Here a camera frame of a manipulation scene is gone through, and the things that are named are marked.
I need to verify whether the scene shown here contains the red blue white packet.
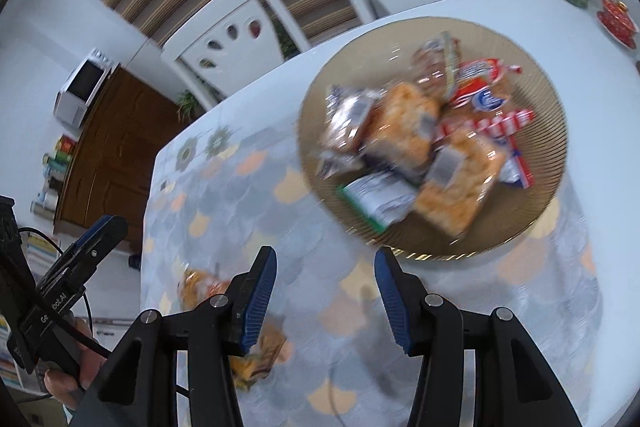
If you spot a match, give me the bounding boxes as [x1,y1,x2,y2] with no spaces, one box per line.
[497,134,535,190]

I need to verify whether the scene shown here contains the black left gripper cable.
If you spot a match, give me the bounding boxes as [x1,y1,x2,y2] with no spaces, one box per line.
[19,228,113,356]

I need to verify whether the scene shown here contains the pink stick cracker packet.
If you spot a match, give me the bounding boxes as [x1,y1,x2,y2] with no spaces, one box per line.
[412,32,461,98]

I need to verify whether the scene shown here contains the yellow orange packet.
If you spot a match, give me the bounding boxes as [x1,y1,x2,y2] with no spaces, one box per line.
[230,321,289,392]

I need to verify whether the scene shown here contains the amber ribbed glass bowl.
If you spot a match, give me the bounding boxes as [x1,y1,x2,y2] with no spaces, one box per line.
[297,16,571,260]

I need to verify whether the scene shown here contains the rice crisp packet with barcode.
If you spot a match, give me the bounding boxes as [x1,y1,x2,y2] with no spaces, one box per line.
[412,139,506,238]

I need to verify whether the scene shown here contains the white microwave oven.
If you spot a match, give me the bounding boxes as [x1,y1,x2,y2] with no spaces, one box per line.
[54,48,121,128]

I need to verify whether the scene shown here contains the navy white patterned bread packet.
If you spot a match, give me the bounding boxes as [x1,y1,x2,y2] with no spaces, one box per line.
[317,84,396,180]

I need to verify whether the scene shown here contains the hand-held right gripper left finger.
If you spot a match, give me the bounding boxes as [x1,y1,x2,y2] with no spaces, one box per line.
[70,246,278,427]

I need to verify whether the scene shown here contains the green potted plant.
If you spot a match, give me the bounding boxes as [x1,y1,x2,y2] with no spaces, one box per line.
[175,89,202,122]

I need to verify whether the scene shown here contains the orange band rice cracker packet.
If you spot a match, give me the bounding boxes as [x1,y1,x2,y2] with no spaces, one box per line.
[362,82,441,168]

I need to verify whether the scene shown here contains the scallop pattern tablecloth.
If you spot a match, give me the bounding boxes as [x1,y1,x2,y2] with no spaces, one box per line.
[140,122,601,427]

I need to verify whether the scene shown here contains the brown wooden cabinet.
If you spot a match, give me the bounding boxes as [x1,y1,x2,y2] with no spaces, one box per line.
[52,67,188,235]

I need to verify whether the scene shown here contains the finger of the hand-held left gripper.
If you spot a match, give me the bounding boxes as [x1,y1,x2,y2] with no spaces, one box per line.
[60,214,115,258]
[37,216,130,296]

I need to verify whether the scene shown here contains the round cracker packet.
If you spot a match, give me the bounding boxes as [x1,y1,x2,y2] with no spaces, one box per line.
[179,268,232,310]

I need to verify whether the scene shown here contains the row of tins and bottles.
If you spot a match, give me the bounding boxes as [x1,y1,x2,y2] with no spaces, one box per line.
[30,134,76,218]

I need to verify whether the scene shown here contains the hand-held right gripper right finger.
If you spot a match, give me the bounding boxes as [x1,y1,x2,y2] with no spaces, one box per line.
[374,247,583,427]

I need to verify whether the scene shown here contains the red lidded teacup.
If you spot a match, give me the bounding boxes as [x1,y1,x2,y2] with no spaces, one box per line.
[596,0,640,48]

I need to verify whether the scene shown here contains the person's left hand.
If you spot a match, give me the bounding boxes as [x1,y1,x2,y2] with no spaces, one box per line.
[44,318,109,410]

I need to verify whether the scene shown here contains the red striped sausage packet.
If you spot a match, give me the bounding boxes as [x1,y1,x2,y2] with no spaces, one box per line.
[432,57,536,145]

